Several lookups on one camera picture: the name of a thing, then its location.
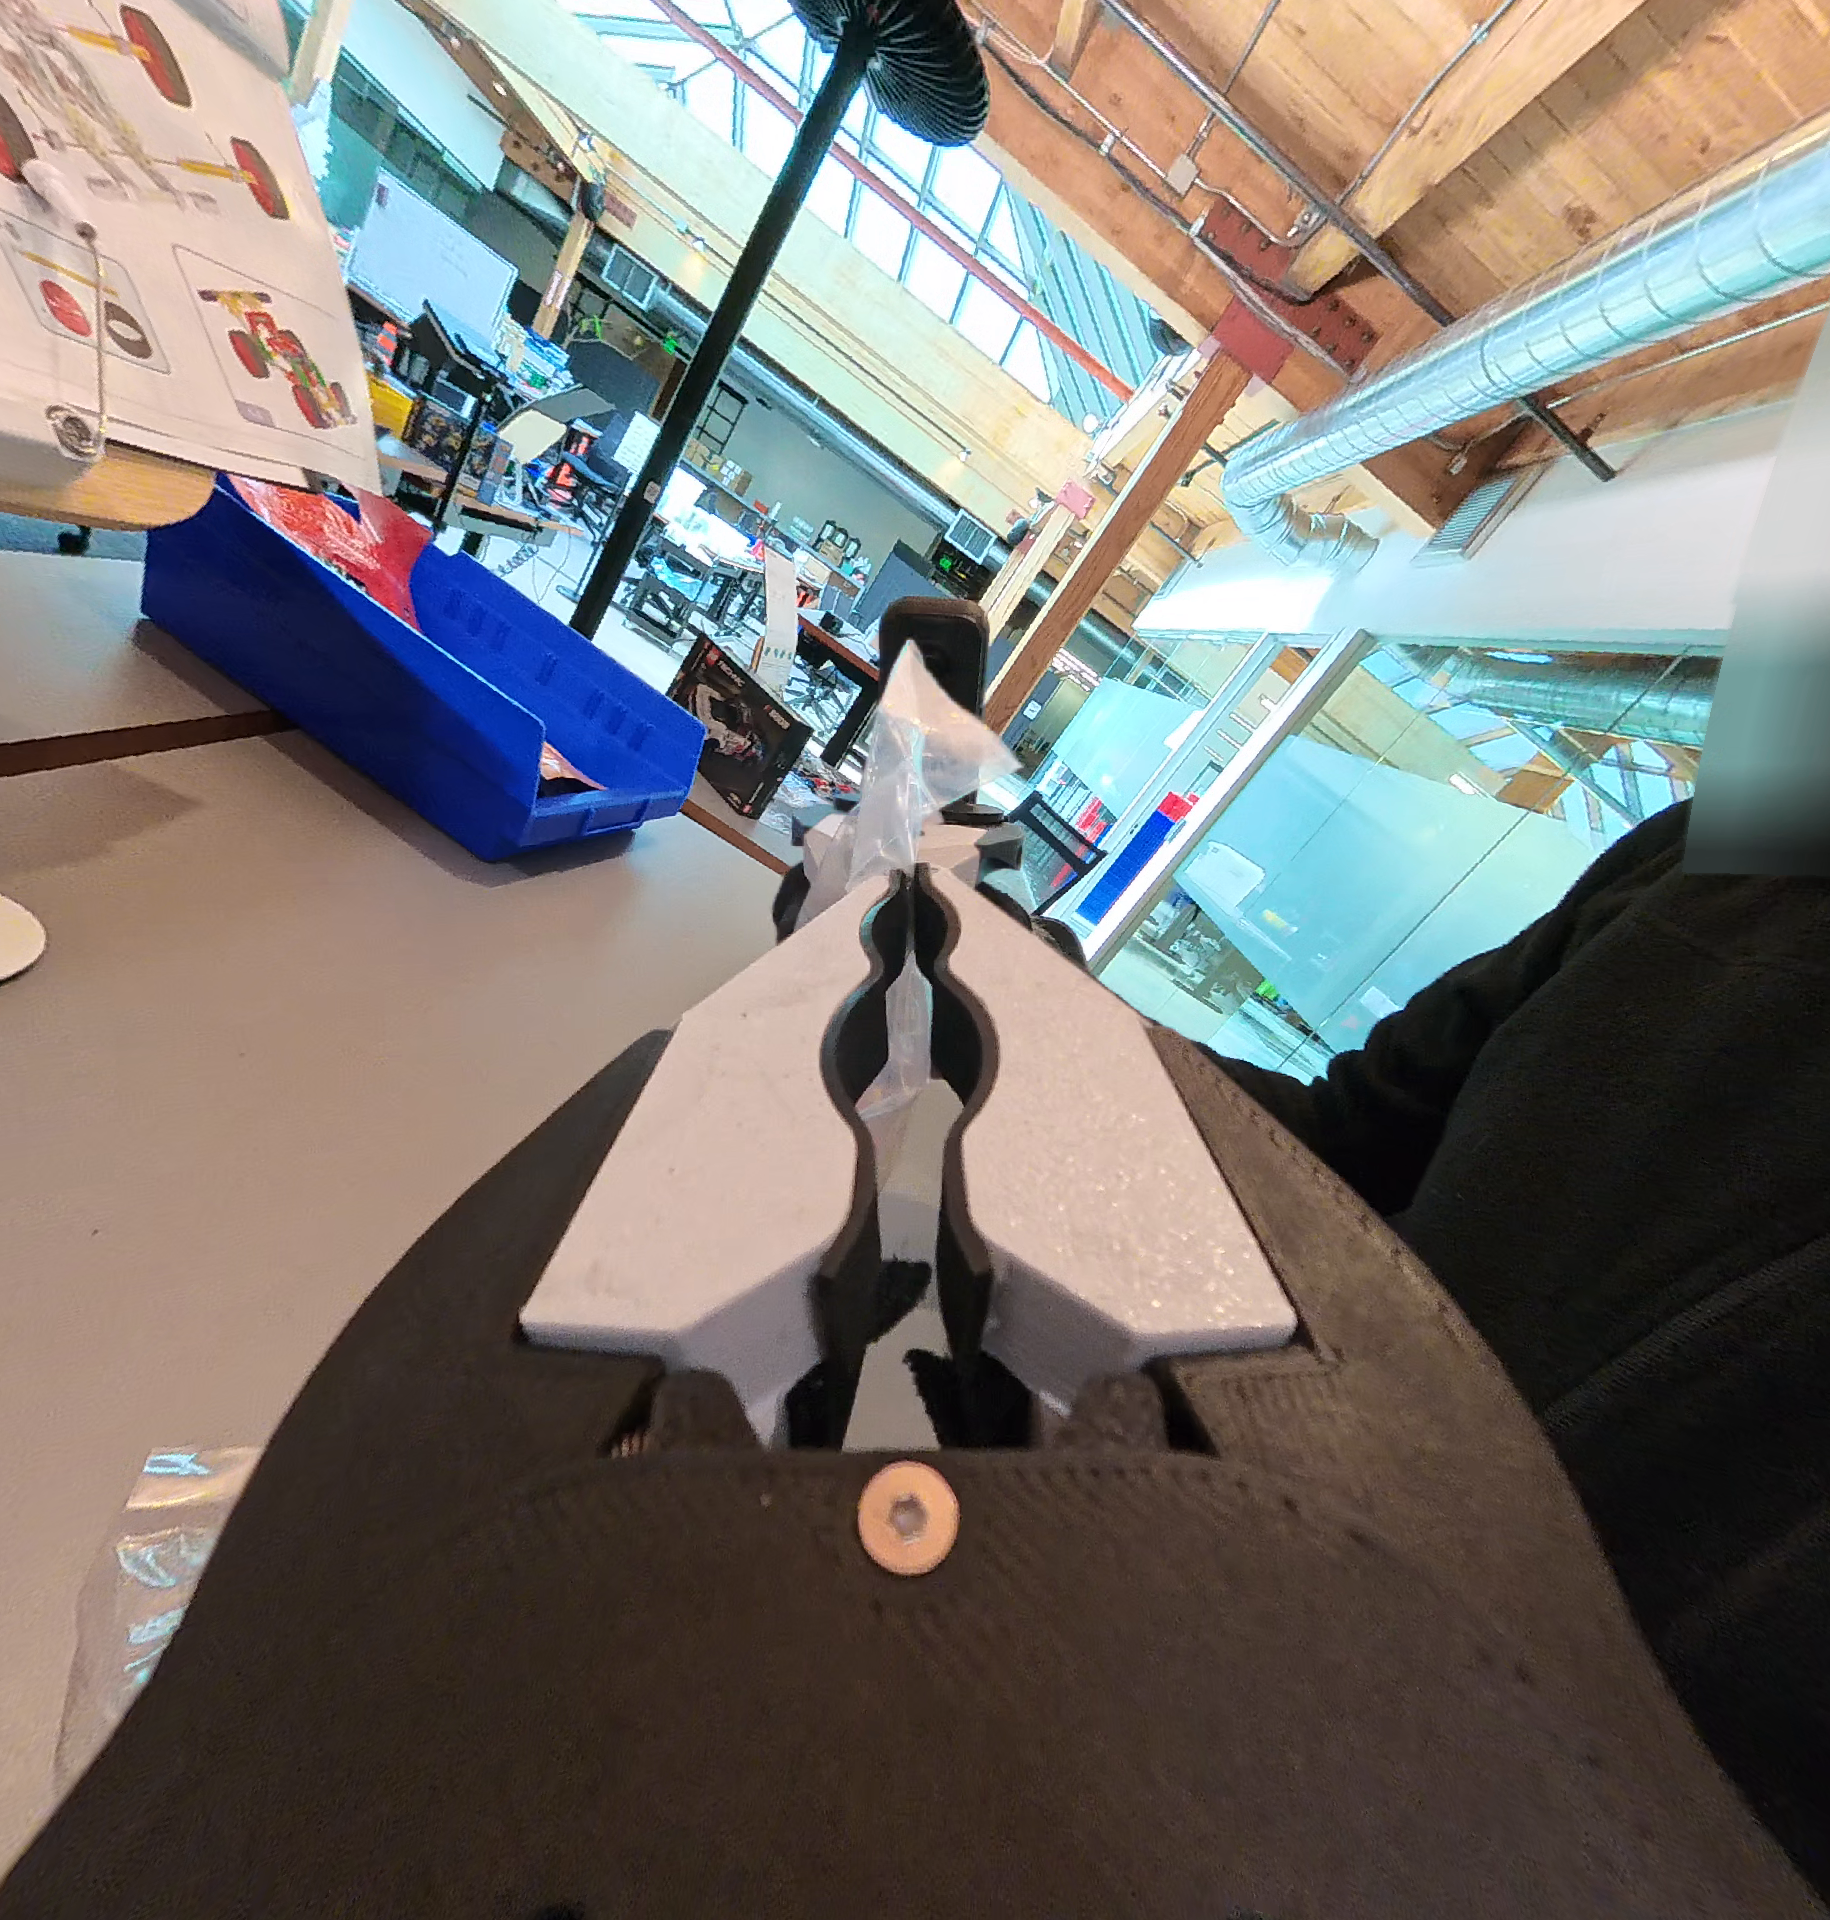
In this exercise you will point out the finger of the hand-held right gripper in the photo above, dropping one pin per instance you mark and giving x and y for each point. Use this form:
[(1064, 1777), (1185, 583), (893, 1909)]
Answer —
[(833, 871), (958, 848)]

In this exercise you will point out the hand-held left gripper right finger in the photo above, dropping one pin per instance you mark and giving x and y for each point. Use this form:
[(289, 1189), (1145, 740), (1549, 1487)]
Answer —
[(1127, 1187)]

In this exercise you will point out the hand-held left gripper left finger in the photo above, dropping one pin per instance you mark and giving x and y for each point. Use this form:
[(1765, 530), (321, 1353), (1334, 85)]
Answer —
[(704, 1187)]

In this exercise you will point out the clear bag of red wheels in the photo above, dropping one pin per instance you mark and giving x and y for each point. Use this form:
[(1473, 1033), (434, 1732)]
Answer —
[(929, 764)]

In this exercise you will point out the white stand with wooden board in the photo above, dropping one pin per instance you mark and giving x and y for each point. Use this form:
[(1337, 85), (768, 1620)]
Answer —
[(75, 495)]

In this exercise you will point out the toy instruction sheet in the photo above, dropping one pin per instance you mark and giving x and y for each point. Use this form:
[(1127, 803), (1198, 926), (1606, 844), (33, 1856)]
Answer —
[(15, 345)]

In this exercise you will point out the black toy box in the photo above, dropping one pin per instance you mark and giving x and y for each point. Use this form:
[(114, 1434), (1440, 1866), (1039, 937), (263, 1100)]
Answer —
[(734, 728)]

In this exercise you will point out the black pole with ribbed disc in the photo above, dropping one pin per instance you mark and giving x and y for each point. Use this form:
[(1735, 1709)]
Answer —
[(719, 345)]

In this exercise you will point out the blue plastic bin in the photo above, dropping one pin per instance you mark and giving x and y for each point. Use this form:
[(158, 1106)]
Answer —
[(404, 720)]

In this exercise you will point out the person's black clothing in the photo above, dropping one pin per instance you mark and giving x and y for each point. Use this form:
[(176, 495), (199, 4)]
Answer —
[(1679, 1350)]

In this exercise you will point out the red printed packet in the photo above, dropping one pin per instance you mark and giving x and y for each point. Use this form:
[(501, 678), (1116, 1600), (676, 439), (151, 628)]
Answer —
[(331, 532)]

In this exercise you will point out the white whiteboard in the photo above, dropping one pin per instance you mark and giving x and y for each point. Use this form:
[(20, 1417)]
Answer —
[(434, 255)]

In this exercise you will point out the clear bag of colourful rods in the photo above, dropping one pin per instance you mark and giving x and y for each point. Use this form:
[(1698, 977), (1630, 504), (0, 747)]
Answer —
[(143, 1591)]

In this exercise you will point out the silver ventilation duct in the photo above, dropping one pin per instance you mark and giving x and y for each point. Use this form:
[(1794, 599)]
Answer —
[(1606, 301)]

